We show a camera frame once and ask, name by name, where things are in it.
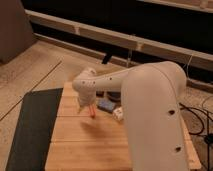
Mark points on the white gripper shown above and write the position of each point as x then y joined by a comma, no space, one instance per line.
86,98

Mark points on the red pepper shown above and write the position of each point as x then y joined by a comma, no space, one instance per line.
92,113

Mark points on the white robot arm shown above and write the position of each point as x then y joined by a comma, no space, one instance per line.
150,95

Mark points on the small dark brown block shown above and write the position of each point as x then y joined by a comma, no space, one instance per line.
100,93

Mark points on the blue sponge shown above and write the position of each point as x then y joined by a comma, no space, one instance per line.
106,105

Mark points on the dark bowl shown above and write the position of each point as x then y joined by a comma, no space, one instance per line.
114,95

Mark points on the white plastic bottle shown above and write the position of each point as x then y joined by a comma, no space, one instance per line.
118,114

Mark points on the dark floor mat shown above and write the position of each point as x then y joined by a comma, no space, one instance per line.
34,130

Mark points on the white wooden rail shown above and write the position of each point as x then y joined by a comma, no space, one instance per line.
163,50

